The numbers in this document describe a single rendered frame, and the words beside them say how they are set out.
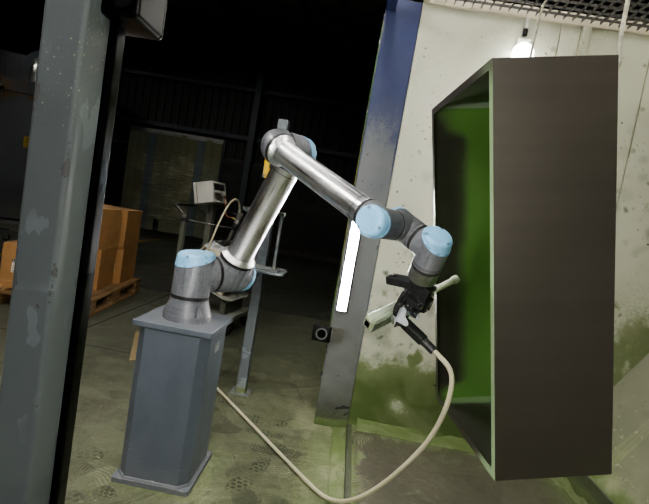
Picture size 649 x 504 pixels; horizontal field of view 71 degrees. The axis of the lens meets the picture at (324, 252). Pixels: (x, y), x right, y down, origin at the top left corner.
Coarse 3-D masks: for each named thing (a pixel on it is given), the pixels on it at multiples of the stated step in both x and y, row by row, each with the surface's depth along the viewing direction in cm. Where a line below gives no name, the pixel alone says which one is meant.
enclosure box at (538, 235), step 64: (512, 64) 123; (576, 64) 123; (448, 128) 183; (512, 128) 124; (576, 128) 125; (448, 192) 185; (512, 192) 126; (576, 192) 126; (448, 256) 187; (512, 256) 127; (576, 256) 128; (448, 320) 189; (512, 320) 128; (576, 320) 129; (448, 384) 191; (512, 384) 130; (576, 384) 131; (512, 448) 132; (576, 448) 132
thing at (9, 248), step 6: (6, 246) 360; (12, 246) 360; (6, 252) 360; (12, 252) 361; (6, 258) 361; (12, 258) 361; (6, 264) 361; (12, 264) 362; (0, 270) 361; (6, 270) 362; (12, 270) 362; (0, 276) 362; (6, 276) 362; (12, 276) 363; (0, 282) 362; (6, 282) 363
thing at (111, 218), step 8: (104, 208) 411; (112, 208) 428; (104, 216) 399; (112, 216) 413; (120, 216) 428; (104, 224) 401; (112, 224) 416; (120, 224) 431; (104, 232) 404; (112, 232) 418; (104, 240) 406; (112, 240) 421; (104, 248) 409
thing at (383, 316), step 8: (448, 280) 171; (456, 280) 172; (440, 288) 167; (432, 296) 162; (392, 304) 152; (368, 312) 150; (376, 312) 147; (384, 312) 148; (392, 312) 150; (368, 320) 145; (376, 320) 145; (384, 320) 147; (392, 320) 149; (408, 320) 149; (368, 328) 146; (376, 328) 147; (408, 328) 147; (416, 328) 147; (416, 336) 145; (424, 336) 145; (424, 344) 144; (432, 344) 143; (432, 352) 142
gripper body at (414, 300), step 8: (416, 288) 140; (424, 288) 137; (432, 288) 137; (400, 296) 144; (408, 296) 141; (416, 296) 141; (424, 296) 137; (408, 304) 143; (416, 304) 139; (424, 304) 139; (416, 312) 141; (424, 312) 144
